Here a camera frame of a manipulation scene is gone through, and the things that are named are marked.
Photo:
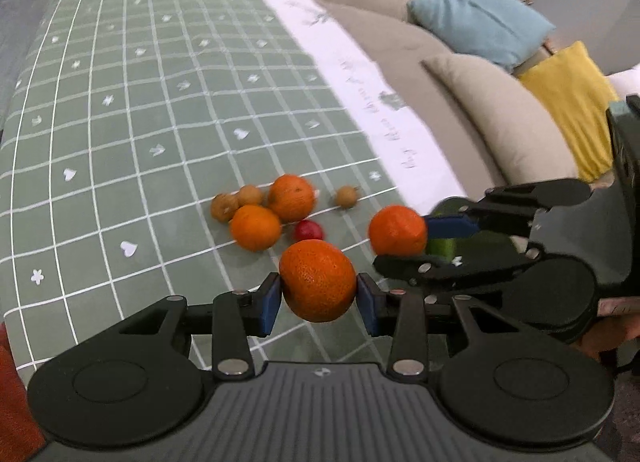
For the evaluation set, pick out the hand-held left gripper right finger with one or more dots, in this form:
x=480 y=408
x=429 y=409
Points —
x=367 y=303

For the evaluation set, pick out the person's right hand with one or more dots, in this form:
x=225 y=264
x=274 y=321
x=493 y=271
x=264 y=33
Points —
x=617 y=337

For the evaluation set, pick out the red cherry tomato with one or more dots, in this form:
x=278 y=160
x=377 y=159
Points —
x=309 y=230

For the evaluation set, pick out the light blue pillow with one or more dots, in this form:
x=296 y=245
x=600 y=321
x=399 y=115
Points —
x=480 y=17

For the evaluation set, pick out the yellow pillow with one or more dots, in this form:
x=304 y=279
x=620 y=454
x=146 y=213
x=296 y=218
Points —
x=575 y=97

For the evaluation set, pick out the beige sofa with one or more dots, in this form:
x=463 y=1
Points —
x=390 y=42

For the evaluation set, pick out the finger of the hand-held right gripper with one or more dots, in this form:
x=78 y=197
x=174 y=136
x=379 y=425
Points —
x=440 y=273
x=450 y=226

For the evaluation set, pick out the green bowl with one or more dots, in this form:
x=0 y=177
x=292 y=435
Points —
x=447 y=204

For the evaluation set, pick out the orange red cloth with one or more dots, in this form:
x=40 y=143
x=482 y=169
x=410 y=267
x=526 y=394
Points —
x=15 y=392

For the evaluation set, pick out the green checked tablecloth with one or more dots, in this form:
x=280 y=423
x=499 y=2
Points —
x=150 y=92

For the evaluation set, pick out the white pillow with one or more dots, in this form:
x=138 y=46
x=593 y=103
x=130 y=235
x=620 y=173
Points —
x=625 y=83

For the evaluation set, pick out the brown longan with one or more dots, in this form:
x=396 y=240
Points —
x=346 y=197
x=224 y=206
x=249 y=195

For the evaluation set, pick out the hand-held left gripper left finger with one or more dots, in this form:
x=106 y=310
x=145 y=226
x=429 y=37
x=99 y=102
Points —
x=270 y=303

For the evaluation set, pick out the beige cushion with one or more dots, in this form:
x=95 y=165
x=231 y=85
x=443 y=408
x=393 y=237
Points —
x=500 y=107

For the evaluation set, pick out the orange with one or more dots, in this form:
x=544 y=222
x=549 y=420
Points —
x=317 y=279
x=291 y=196
x=255 y=227
x=397 y=231

